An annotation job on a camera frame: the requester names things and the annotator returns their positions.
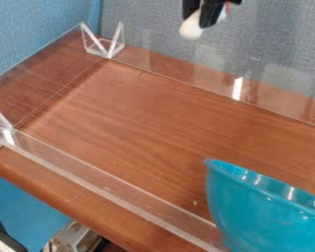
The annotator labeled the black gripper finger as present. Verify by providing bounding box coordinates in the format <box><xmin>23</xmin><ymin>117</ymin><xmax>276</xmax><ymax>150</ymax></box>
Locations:
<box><xmin>199</xmin><ymin>0</ymin><xmax>243</xmax><ymax>29</ymax></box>
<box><xmin>183</xmin><ymin>0</ymin><xmax>201</xmax><ymax>20</ymax></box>

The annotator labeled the white mushroom with brown cap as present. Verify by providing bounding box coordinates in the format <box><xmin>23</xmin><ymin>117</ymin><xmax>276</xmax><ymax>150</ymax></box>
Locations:
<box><xmin>178</xmin><ymin>2</ymin><xmax>231</xmax><ymax>41</ymax></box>

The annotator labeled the blue plastic bowl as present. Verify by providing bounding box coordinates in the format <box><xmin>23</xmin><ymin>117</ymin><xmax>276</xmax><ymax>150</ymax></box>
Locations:
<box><xmin>205</xmin><ymin>158</ymin><xmax>315</xmax><ymax>252</ymax></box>

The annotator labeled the clear acrylic back barrier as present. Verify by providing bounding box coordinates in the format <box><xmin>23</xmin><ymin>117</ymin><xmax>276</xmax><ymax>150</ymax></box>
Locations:
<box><xmin>115</xmin><ymin>24</ymin><xmax>315</xmax><ymax>126</ymax></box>

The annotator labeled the clear acrylic barrier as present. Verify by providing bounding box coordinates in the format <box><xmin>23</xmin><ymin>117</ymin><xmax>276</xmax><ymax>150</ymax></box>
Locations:
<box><xmin>0</xmin><ymin>26</ymin><xmax>100</xmax><ymax>126</ymax></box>
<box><xmin>115</xmin><ymin>24</ymin><xmax>315</xmax><ymax>126</ymax></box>
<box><xmin>0</xmin><ymin>126</ymin><xmax>230</xmax><ymax>252</ymax></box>

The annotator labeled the clear acrylic left barrier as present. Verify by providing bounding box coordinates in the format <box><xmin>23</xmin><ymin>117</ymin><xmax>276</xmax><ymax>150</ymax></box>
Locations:
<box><xmin>0</xmin><ymin>26</ymin><xmax>100</xmax><ymax>126</ymax></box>

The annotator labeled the clear acrylic front barrier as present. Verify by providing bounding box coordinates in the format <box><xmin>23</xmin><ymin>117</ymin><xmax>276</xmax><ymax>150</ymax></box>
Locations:
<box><xmin>0</xmin><ymin>126</ymin><xmax>230</xmax><ymax>252</ymax></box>

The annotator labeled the dark object bottom left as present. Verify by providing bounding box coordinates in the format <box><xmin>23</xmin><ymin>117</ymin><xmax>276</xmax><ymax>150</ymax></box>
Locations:
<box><xmin>0</xmin><ymin>221</ymin><xmax>29</xmax><ymax>252</ymax></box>

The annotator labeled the clear acrylic corner bracket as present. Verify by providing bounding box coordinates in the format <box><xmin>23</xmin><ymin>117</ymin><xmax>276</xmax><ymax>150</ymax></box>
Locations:
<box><xmin>80</xmin><ymin>23</ymin><xmax>126</xmax><ymax>59</ymax></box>

